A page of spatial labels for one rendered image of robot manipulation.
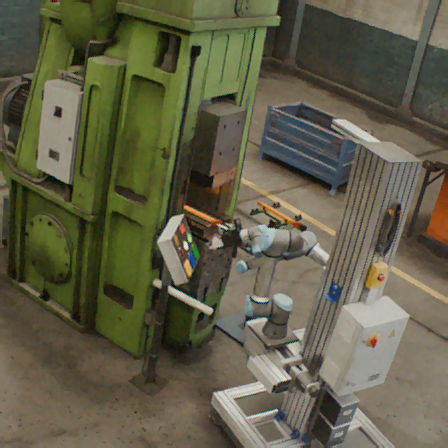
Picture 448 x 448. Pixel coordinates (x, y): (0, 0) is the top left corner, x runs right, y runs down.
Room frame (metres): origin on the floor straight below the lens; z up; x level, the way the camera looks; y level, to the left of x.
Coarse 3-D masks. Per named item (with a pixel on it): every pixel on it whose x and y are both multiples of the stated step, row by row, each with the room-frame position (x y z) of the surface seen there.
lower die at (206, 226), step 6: (186, 204) 4.33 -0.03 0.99; (186, 210) 4.22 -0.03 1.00; (198, 210) 4.27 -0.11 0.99; (192, 216) 4.17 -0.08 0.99; (198, 216) 4.17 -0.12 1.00; (210, 216) 4.20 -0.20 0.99; (192, 222) 4.10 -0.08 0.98; (198, 222) 4.10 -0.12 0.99; (204, 222) 4.11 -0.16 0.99; (210, 222) 4.11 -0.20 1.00; (192, 228) 4.07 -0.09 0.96; (198, 228) 4.04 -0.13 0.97; (204, 228) 4.05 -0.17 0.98; (210, 228) 4.08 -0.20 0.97; (216, 228) 4.14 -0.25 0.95; (204, 234) 4.03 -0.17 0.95; (210, 234) 4.09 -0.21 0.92
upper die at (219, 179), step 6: (192, 174) 4.11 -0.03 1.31; (198, 174) 4.08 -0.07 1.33; (216, 174) 4.04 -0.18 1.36; (222, 174) 4.10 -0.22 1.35; (228, 174) 4.16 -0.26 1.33; (192, 180) 4.10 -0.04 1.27; (198, 180) 4.08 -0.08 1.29; (204, 180) 4.05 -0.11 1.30; (210, 180) 4.03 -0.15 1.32; (216, 180) 4.05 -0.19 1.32; (222, 180) 4.11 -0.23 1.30; (228, 180) 4.17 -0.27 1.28; (210, 186) 4.03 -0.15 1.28; (216, 186) 4.06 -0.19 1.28
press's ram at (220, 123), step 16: (208, 112) 4.03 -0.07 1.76; (224, 112) 4.08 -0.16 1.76; (240, 112) 4.17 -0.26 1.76; (208, 128) 4.01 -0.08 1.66; (224, 128) 4.04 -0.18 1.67; (240, 128) 4.20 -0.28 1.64; (208, 144) 4.00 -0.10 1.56; (224, 144) 4.06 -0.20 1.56; (240, 144) 4.22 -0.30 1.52; (192, 160) 4.06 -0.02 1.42; (208, 160) 3.99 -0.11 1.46; (224, 160) 4.09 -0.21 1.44; (208, 176) 3.98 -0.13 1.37
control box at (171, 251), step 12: (180, 216) 3.73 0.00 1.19; (168, 228) 3.59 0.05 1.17; (180, 228) 3.60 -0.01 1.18; (168, 240) 3.42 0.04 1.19; (180, 240) 3.54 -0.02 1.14; (192, 240) 3.71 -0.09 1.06; (168, 252) 3.42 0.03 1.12; (180, 252) 3.46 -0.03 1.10; (168, 264) 3.42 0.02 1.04; (180, 264) 3.41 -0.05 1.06; (180, 276) 3.41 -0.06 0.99
